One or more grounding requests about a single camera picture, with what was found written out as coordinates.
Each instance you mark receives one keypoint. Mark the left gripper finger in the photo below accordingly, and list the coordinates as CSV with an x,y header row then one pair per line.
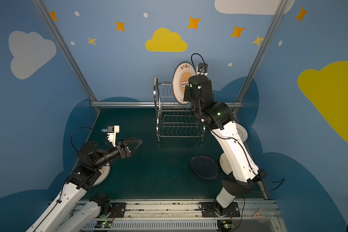
x,y
132,141
132,149

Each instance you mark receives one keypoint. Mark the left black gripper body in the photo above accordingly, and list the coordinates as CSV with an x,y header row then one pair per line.
x,y
125,149

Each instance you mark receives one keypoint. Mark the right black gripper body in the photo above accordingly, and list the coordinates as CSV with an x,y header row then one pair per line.
x,y
187,93

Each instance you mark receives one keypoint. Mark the white plate orange sunburst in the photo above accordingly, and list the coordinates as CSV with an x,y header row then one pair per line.
x,y
181,76

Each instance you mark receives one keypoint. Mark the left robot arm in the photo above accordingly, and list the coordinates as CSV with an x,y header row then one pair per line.
x,y
81,180

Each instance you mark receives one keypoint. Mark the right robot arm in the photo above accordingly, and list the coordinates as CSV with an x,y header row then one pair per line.
x,y
220,120

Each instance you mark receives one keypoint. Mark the chrome two-tier dish rack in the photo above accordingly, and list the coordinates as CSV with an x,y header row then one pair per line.
x,y
174,120

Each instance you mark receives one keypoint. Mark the white sunburst plate at left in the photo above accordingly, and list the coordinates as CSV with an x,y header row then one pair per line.
x,y
105,171

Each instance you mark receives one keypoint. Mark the dark blue round plate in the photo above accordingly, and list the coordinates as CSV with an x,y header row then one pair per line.
x,y
204,168

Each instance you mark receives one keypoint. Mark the left green circuit board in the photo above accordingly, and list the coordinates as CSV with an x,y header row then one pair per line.
x,y
103,224

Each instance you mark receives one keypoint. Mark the green circuit board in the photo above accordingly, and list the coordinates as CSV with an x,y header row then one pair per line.
x,y
224,226
103,224

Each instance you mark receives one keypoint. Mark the cream floral plate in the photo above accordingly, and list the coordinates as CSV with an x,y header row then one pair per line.
x,y
225,164

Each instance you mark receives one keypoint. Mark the right green circuit board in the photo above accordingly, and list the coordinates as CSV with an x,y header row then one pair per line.
x,y
224,226

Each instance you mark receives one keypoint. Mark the pink clothes peg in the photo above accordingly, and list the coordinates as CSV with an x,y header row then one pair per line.
x,y
257,213

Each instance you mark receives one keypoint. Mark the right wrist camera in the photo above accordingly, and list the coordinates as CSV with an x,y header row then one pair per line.
x,y
202,69

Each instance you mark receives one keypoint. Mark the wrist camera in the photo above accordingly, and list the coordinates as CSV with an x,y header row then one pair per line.
x,y
202,69
111,132

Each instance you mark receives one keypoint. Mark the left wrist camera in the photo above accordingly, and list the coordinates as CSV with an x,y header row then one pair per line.
x,y
111,132

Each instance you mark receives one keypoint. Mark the right aluminium frame post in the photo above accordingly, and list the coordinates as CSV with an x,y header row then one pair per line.
x,y
271,30

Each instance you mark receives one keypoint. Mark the aluminium frame post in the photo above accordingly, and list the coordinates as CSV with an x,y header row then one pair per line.
x,y
43,11
271,30

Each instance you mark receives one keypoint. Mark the aluminium frame back bar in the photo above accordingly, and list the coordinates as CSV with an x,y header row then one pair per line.
x,y
138,104

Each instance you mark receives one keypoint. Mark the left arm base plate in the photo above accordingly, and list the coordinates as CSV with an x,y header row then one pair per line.
x,y
117,210

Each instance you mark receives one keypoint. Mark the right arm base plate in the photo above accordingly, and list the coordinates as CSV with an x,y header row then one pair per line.
x,y
213,209

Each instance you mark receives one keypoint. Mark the left aluminium frame post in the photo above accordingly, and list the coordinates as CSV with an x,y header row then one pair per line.
x,y
43,11

